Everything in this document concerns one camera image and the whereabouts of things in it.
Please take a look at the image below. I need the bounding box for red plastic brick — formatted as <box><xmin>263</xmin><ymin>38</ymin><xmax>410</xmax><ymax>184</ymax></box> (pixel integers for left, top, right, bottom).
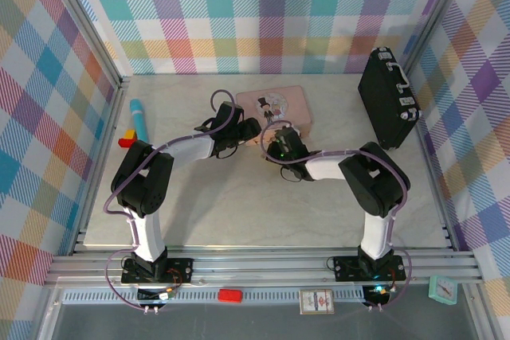
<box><xmin>218</xmin><ymin>288</ymin><xmax>243</xmax><ymax>303</ymax></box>

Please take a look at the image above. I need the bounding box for playing card deck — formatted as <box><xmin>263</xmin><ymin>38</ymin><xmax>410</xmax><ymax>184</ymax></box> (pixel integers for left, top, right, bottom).
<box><xmin>299</xmin><ymin>288</ymin><xmax>335</xmax><ymax>315</ymax></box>

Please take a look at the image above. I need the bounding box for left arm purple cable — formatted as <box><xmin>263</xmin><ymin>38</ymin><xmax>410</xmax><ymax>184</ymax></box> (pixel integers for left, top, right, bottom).
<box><xmin>102</xmin><ymin>89</ymin><xmax>237</xmax><ymax>313</ymax></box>

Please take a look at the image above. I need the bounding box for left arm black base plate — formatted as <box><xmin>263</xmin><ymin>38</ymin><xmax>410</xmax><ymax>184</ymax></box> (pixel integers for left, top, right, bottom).
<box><xmin>120</xmin><ymin>256</ymin><xmax>195</xmax><ymax>286</ymax></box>

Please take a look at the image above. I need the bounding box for pink cartoon tin box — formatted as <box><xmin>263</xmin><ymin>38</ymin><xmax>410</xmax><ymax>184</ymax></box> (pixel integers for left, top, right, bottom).
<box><xmin>234</xmin><ymin>84</ymin><xmax>315</xmax><ymax>148</ymax></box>

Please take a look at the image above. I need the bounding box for small black connector board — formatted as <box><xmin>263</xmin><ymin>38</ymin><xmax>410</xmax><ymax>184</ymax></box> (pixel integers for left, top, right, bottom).
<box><xmin>137</xmin><ymin>287</ymin><xmax>176</xmax><ymax>302</ymax></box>
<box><xmin>363</xmin><ymin>284</ymin><xmax>392</xmax><ymax>302</ymax></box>

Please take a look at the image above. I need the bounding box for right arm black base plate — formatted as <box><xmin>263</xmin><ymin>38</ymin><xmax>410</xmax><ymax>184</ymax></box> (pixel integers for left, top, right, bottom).
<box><xmin>332</xmin><ymin>255</ymin><xmax>407</xmax><ymax>282</ymax></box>

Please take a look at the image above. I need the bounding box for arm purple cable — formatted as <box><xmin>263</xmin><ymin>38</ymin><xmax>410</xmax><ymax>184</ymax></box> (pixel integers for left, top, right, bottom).
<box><xmin>102</xmin><ymin>89</ymin><xmax>237</xmax><ymax>313</ymax></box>
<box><xmin>259</xmin><ymin>119</ymin><xmax>414</xmax><ymax>312</ymax></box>

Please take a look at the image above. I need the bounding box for blue marker pen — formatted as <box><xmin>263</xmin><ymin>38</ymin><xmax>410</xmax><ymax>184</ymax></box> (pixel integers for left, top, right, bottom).
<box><xmin>129</xmin><ymin>99</ymin><xmax>151</xmax><ymax>144</ymax></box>

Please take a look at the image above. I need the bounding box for mint green alarm clock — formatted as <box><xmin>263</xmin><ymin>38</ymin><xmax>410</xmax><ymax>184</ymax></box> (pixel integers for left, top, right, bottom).
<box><xmin>428</xmin><ymin>275</ymin><xmax>456</xmax><ymax>307</ymax></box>

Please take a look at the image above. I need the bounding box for wide aluminium base rail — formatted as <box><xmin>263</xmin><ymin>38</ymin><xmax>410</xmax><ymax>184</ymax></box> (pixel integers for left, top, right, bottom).
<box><xmin>43</xmin><ymin>248</ymin><xmax>483</xmax><ymax>289</ymax></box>

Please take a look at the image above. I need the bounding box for red and yellow block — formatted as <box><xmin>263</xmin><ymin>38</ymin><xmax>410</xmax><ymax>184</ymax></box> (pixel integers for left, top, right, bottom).
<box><xmin>118</xmin><ymin>128</ymin><xmax>139</xmax><ymax>149</ymax></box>

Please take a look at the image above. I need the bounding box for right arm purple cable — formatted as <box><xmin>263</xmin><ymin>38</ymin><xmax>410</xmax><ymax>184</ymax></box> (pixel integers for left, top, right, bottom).
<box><xmin>259</xmin><ymin>119</ymin><xmax>414</xmax><ymax>312</ymax></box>

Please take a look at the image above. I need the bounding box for aluminium frame post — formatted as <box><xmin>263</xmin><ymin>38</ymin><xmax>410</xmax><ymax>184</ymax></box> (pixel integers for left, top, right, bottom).
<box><xmin>37</xmin><ymin>0</ymin><xmax>131</xmax><ymax>92</ymax></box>
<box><xmin>400</xmin><ymin>0</ymin><xmax>481</xmax><ymax>78</ymax></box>

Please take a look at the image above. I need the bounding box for aluminium table side rail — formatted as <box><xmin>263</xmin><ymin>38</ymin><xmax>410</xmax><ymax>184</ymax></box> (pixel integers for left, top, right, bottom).
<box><xmin>69</xmin><ymin>76</ymin><xmax>131</xmax><ymax>257</ymax></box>
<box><xmin>408</xmin><ymin>71</ymin><xmax>463</xmax><ymax>253</ymax></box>

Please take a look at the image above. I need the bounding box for black briefcase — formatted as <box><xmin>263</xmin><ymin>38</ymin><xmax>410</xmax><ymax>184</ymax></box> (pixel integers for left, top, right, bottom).
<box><xmin>357</xmin><ymin>47</ymin><xmax>422</xmax><ymax>152</ymax></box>

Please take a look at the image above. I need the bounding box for grey slotted cable duct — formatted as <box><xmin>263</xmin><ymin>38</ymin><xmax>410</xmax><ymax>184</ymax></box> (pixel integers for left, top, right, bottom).
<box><xmin>61</xmin><ymin>290</ymin><xmax>394</xmax><ymax>305</ymax></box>

